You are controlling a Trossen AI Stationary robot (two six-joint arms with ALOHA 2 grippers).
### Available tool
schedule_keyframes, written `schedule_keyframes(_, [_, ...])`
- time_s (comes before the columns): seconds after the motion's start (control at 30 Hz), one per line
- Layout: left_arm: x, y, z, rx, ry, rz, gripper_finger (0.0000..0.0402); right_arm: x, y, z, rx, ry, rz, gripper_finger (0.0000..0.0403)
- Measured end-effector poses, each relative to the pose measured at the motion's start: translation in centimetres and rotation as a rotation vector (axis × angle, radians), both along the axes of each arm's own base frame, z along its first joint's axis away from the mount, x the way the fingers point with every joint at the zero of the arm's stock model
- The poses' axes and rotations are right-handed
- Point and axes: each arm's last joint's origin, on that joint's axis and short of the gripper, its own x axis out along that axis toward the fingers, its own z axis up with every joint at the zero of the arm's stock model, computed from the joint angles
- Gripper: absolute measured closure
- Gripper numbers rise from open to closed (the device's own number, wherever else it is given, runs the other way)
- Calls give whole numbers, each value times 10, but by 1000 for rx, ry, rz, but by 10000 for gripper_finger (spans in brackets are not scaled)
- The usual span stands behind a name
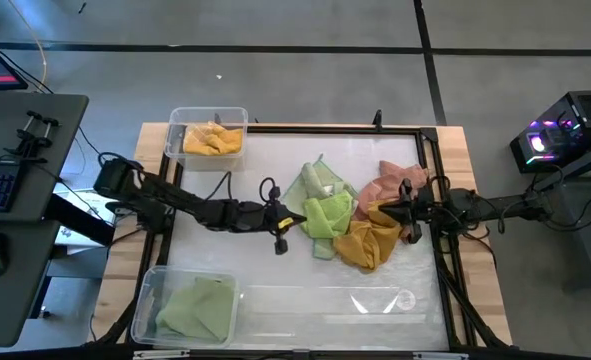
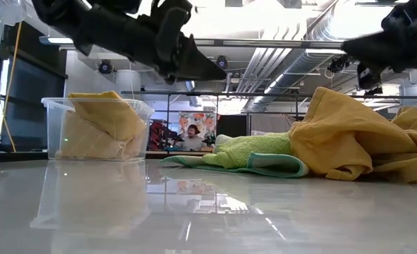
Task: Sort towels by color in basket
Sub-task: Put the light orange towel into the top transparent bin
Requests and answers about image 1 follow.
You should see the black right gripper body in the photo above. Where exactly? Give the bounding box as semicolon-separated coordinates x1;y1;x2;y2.
397;178;435;247

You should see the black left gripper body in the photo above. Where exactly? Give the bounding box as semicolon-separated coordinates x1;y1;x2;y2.
261;186;290;256

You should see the pink towel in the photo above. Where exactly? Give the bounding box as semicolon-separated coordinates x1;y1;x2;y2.
351;159;430;242

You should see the lime green microfibre towel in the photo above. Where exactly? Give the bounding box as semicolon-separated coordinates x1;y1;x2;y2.
301;189;356;241

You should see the pale green teal-edged towel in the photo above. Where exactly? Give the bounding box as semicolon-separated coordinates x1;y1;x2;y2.
280;158;360;262

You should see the mustard yellow towel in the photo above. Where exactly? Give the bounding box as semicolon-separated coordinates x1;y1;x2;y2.
181;121;244;157
331;198;407;273

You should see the olive green towel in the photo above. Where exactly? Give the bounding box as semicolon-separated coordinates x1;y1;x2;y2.
154;275;238;344

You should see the clear plastic bin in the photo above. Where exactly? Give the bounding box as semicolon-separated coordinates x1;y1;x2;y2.
130;265;242;349
163;105;250;173

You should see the RGB-lit computer case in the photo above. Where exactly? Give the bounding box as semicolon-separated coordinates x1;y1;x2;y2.
509;89;591;175

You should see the white printed paper box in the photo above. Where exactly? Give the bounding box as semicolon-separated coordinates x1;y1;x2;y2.
53;181;120;248

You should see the black desk support bar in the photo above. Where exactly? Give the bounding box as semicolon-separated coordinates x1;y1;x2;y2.
43;192;117;247

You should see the black clamp stand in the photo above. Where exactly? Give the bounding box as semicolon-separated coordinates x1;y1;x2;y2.
3;110;61;163

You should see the dark grey desk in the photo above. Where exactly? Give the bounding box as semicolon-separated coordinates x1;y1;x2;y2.
0;92;91;349

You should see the black looped gripper cable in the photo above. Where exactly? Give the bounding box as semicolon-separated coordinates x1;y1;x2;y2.
258;175;282;204

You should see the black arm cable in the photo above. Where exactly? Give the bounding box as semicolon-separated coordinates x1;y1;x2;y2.
203;170;234;202

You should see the black aluminium table frame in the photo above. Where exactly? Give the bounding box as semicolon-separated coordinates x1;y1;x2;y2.
105;123;512;351

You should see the thin black floor cable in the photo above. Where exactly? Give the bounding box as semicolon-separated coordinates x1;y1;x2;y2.
0;48;104;157

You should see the yellow cable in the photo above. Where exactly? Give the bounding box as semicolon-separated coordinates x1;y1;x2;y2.
7;0;49;94

